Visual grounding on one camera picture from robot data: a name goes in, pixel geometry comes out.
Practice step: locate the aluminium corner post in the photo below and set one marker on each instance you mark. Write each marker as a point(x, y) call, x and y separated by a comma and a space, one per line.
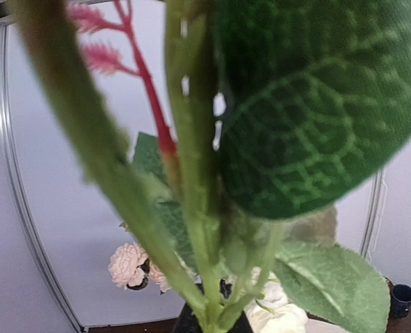
point(374, 216)
point(19, 196)

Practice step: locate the pink wrapping paper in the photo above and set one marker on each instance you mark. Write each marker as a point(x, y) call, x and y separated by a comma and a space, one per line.
point(315, 326)

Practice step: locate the white rose flower stem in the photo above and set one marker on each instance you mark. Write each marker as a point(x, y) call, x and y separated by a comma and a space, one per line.
point(274, 313)

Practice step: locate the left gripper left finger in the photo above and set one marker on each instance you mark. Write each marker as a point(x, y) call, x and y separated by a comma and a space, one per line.
point(187, 322)

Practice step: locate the peach rose flower stem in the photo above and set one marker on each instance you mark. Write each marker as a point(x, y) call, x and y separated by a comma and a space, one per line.
point(132, 268)

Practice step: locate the dark blue mug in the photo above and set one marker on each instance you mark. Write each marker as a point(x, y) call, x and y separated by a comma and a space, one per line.
point(400, 300)

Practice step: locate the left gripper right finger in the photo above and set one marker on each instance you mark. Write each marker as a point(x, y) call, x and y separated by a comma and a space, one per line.
point(242, 325)

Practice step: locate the left aluminium corner post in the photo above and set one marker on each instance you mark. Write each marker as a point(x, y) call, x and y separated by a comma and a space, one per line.
point(19, 196)

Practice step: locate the lilac carnation flower stem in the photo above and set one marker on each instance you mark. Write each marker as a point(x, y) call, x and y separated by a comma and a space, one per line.
point(280, 109)

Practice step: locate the right aluminium corner post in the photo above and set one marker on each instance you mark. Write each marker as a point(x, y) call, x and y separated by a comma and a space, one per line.
point(374, 216)

